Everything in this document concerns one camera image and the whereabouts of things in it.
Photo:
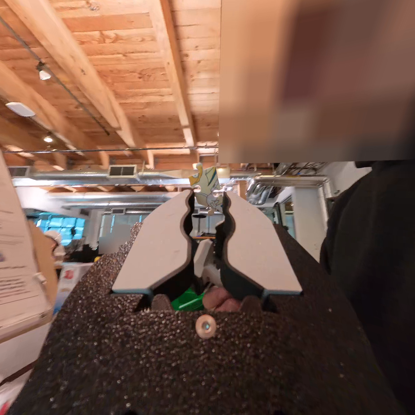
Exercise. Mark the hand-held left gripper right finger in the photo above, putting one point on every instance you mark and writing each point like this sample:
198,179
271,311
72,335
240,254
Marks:
259,256

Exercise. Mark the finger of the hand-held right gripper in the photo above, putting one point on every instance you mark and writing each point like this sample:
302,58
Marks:
203,256

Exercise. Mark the person's right hand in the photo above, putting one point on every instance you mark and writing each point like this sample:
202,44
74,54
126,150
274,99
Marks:
222,300

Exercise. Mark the white instruction board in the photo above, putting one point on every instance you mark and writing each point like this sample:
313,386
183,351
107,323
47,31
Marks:
16,259

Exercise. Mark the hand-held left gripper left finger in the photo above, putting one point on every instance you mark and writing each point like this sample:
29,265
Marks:
155,253

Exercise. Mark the white cardboard box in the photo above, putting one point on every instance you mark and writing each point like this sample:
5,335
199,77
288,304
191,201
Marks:
73,282

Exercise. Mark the ceiling spotlight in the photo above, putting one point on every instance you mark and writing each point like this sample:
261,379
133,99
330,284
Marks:
48,139
44,74

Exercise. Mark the green plastic bin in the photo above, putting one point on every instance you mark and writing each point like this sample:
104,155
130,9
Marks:
186,301

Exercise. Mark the silver air duct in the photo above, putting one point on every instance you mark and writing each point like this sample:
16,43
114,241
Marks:
81,175

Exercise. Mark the white ceiling device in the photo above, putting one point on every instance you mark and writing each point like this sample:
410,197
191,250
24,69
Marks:
20,109

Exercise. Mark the colourful printed puzzle piece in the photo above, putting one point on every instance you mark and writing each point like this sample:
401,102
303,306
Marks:
207,188

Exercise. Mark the ceiling air vent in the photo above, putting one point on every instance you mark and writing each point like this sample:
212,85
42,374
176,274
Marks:
122,171
19,171

